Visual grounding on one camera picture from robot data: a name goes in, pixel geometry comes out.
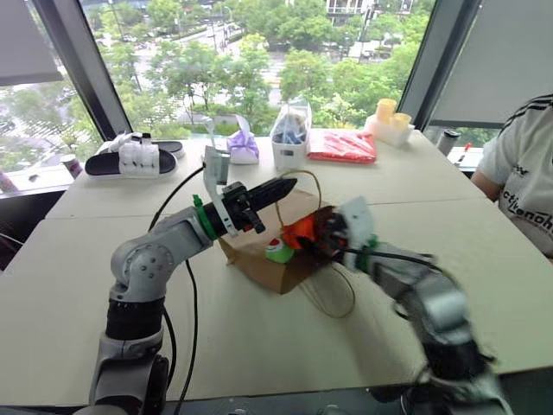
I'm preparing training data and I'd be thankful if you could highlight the red plastic bag pack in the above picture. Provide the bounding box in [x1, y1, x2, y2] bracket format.
[307, 129, 378, 165]

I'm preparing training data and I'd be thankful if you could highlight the black slipper white strap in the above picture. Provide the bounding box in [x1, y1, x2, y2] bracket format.
[98, 131, 187, 160]
[84, 141, 180, 180]

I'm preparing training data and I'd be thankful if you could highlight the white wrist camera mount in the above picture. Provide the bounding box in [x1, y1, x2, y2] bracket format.
[335, 196, 378, 265]
[201, 145, 239, 238]

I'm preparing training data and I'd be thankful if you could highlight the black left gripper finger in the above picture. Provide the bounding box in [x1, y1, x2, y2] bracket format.
[249, 176, 299, 201]
[253, 186, 296, 214]

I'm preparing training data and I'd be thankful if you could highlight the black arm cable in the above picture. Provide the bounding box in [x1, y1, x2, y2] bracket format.
[344, 246, 438, 265]
[148, 165, 207, 415]

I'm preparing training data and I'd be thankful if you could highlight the pink drink can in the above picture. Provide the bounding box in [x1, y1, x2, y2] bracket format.
[60, 153, 85, 180]

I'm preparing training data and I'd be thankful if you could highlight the grey tumbler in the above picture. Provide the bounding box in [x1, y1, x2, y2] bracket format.
[435, 128, 461, 157]

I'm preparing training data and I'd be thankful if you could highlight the purple drawstring pouch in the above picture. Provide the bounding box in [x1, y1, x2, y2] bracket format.
[226, 114, 261, 166]

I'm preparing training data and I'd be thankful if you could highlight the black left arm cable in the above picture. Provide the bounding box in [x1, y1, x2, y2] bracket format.
[148, 165, 207, 415]

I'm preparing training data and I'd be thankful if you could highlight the orange snack packet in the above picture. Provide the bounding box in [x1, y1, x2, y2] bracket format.
[281, 215, 317, 251]

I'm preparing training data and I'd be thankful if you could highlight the person in white shirt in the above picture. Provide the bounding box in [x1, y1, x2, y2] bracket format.
[470, 93, 553, 260]

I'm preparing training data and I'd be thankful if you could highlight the brown paper bag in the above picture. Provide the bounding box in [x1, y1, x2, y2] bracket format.
[217, 170, 357, 320]

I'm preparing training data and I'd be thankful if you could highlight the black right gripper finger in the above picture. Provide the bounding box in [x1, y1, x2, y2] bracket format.
[311, 205, 339, 230]
[299, 237, 334, 260]

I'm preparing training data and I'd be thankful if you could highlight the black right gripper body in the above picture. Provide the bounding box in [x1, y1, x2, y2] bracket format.
[318, 212, 352, 263]

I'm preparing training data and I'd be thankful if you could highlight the white tray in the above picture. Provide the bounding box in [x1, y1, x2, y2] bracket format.
[363, 115, 416, 149]

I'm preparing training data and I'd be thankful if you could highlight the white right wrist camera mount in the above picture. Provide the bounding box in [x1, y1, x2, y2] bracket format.
[335, 196, 378, 265]

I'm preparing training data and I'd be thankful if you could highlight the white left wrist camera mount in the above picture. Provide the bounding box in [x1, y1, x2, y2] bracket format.
[201, 145, 239, 238]

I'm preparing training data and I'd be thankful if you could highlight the green plush toy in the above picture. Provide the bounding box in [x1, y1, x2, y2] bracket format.
[264, 239, 296, 264]

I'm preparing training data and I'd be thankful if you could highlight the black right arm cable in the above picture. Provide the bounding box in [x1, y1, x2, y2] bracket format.
[344, 246, 438, 265]

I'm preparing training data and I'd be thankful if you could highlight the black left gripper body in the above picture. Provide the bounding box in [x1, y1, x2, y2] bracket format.
[222, 182, 266, 235]

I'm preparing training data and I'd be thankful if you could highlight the white basket with plastic bag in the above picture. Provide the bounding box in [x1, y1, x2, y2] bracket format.
[270, 96, 313, 171]

